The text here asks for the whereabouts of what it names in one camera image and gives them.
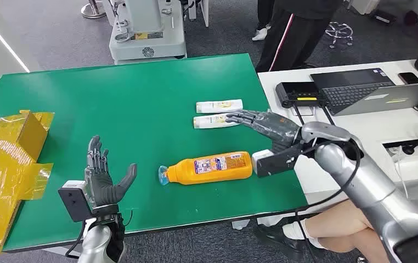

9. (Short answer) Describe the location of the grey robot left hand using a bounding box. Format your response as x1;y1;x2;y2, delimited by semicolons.
84;135;138;215

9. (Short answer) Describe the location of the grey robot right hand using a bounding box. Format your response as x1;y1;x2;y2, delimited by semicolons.
225;110;303;153

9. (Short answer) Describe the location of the orange bottle with clear cap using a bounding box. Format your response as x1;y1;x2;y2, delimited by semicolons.
158;151;254;186

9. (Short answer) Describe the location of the small white shampoo bottle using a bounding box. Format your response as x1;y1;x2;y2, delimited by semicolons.
196;99;244;114
193;113;241;130

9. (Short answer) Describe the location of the black router with antennas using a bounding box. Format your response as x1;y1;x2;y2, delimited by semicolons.
275;81;336;126

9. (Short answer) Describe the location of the black open laptop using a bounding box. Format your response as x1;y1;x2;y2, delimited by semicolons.
310;67;397;116

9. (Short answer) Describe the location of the standing person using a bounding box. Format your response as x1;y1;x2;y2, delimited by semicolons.
251;0;344;73

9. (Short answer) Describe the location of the cardboard box with yellow tape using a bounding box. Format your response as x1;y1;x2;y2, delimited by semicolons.
0;110;55;256

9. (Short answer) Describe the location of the chrome chair base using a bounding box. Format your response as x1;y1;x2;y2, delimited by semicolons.
324;21;354;49

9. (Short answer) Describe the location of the seated person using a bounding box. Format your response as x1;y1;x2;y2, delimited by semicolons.
254;199;418;263

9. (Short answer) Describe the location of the grey laptop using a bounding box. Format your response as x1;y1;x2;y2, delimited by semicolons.
334;80;418;117

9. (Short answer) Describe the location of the white panel stand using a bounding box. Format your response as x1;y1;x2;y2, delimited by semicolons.
187;0;210;28

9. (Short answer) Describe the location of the desk socket tray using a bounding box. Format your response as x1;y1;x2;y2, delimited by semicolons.
382;137;418;161

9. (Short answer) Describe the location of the black smartphone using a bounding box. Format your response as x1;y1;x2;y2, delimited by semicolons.
398;72;418;85

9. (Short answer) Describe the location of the white machine base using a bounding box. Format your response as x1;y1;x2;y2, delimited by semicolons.
108;0;188;65

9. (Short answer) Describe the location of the black floor device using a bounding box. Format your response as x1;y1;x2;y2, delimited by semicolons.
370;9;399;26

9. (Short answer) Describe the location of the metal stanchion base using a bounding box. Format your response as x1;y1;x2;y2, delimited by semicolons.
81;0;107;20

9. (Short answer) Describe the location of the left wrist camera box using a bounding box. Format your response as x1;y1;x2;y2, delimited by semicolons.
58;180;94;223

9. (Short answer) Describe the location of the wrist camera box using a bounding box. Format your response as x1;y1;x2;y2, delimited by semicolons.
251;143;304;179
58;180;94;223

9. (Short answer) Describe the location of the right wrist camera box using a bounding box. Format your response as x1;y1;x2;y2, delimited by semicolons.
251;143;304;179

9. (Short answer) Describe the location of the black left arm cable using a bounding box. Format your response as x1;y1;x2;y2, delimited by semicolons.
64;218;87;260

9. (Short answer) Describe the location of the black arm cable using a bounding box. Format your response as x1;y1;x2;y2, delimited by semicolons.
294;138;363;237
64;218;87;260

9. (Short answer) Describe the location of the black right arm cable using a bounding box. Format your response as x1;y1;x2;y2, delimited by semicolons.
294;138;363;237

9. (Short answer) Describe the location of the white cable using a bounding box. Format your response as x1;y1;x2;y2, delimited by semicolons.
391;145;410;201

